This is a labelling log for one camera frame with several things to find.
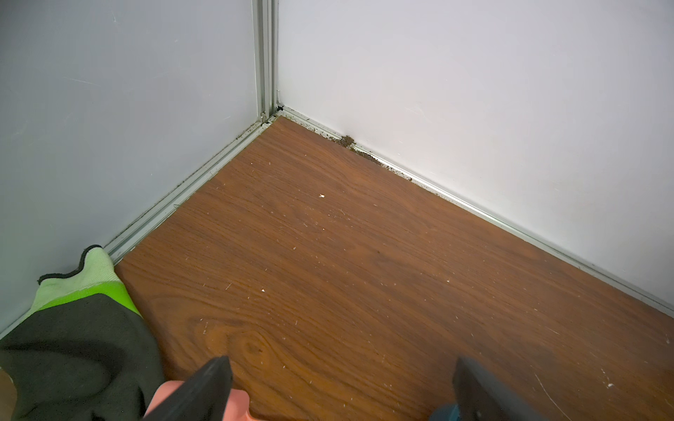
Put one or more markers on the pink eraser block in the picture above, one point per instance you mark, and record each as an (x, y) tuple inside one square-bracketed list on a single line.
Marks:
[(237, 406)]

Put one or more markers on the black green work glove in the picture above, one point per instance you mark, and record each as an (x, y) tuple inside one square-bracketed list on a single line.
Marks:
[(83, 351)]

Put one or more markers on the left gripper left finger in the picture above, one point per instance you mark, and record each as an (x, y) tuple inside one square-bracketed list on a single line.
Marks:
[(203, 396)]

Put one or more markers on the teal plastic storage box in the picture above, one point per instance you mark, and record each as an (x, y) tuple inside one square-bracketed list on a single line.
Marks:
[(446, 413)]

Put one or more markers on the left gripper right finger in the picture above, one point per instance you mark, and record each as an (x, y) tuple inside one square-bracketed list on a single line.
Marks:
[(481, 396)]

